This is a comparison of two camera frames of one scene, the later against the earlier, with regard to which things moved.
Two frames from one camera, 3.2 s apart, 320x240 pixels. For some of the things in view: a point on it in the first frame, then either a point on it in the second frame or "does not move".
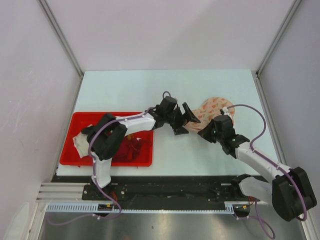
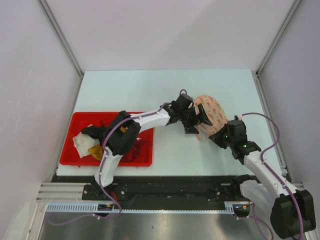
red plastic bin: (79, 120) does not move
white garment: (82, 144) does not move
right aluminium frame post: (294, 6) does not move
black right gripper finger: (210, 132) to (221, 137)
